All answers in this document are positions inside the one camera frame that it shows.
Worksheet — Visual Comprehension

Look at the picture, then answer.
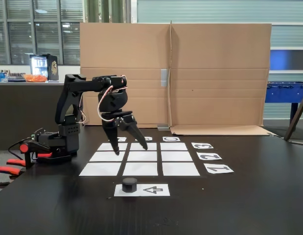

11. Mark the black octagonal token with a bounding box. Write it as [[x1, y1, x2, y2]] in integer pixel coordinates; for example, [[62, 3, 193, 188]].
[[121, 178, 138, 193]]

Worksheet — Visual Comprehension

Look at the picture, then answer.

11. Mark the white paper grid square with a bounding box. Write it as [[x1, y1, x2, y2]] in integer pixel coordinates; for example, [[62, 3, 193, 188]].
[[161, 151, 193, 162], [130, 142, 157, 151], [127, 151, 158, 162], [89, 151, 126, 162], [79, 163, 122, 176], [162, 162, 200, 176], [160, 142, 188, 151], [122, 162, 159, 176], [97, 142, 128, 151]]

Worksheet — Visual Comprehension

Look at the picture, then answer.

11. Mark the grey tape strip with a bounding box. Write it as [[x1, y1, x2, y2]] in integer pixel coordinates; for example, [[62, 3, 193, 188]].
[[161, 69, 169, 87]]

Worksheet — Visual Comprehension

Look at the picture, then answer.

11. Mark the white arrow paper sheet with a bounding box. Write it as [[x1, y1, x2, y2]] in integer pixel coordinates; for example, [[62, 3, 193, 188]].
[[114, 184, 171, 197]]

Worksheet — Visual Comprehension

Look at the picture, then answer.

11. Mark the paper label number 3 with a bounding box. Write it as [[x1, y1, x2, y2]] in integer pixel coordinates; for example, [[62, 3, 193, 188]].
[[191, 142, 214, 149]]

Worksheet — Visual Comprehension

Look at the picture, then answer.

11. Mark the large brown cardboard panel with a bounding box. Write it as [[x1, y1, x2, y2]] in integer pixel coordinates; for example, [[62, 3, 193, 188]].
[[169, 22, 276, 137], [79, 22, 172, 129]]

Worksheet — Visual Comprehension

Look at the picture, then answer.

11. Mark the black mini fridge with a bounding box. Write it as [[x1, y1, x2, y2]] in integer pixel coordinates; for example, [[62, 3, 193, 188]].
[[29, 53, 59, 81]]

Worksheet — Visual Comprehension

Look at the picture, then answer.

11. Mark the paper label number 2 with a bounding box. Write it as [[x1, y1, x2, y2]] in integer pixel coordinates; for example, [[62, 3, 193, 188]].
[[196, 152, 223, 161]]

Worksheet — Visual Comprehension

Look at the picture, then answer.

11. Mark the orange snack bag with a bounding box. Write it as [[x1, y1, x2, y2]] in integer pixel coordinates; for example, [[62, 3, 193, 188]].
[[22, 73, 48, 83]]

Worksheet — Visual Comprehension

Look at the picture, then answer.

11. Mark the red and black clamp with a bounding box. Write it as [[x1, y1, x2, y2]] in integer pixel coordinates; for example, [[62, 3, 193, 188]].
[[19, 141, 54, 169]]

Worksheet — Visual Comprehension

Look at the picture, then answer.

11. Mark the paper label number 1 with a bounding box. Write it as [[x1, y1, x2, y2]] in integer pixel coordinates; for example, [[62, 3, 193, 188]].
[[204, 164, 234, 175]]

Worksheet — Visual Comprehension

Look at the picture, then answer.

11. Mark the dark brown counter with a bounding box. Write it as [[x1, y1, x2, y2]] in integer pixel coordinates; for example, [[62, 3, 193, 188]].
[[0, 82, 81, 151]]

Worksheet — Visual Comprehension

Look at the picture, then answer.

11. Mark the blue foosball table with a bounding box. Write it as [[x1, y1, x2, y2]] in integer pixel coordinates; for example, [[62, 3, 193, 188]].
[[265, 82, 303, 127]]

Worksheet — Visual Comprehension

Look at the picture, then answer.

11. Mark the dark wooden easel leg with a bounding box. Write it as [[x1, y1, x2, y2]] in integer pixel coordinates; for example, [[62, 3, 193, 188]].
[[284, 93, 303, 141]]

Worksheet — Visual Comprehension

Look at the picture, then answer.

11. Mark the red white servo cable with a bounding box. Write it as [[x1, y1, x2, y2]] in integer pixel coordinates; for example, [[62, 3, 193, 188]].
[[97, 74, 129, 123]]

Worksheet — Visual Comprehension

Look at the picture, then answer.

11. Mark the black power cable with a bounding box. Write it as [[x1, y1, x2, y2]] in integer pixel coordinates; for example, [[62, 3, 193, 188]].
[[8, 139, 28, 160]]

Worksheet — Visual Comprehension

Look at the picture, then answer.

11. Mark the orange handled clamp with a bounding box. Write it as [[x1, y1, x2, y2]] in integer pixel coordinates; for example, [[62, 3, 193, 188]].
[[0, 159, 26, 188]]

